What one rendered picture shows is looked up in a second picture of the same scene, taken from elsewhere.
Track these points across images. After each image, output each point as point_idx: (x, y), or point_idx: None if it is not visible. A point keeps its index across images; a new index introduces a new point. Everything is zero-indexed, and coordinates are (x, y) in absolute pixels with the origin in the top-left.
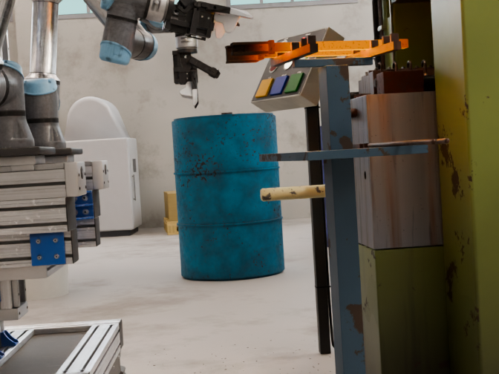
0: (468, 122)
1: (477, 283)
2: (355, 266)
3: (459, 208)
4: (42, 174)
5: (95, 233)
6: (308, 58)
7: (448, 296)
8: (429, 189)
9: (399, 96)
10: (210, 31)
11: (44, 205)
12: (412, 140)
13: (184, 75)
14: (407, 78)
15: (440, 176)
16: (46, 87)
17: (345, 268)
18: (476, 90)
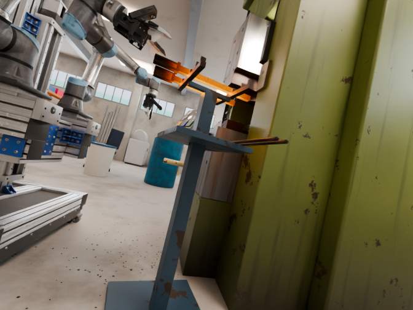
0: (266, 149)
1: (248, 232)
2: (188, 208)
3: (247, 189)
4: (19, 99)
5: (78, 152)
6: (197, 83)
7: (228, 228)
8: (233, 176)
9: (232, 131)
10: (142, 38)
11: (15, 119)
12: (251, 139)
13: (147, 104)
14: (237, 125)
15: (239, 172)
16: (79, 82)
17: (182, 208)
18: (275, 134)
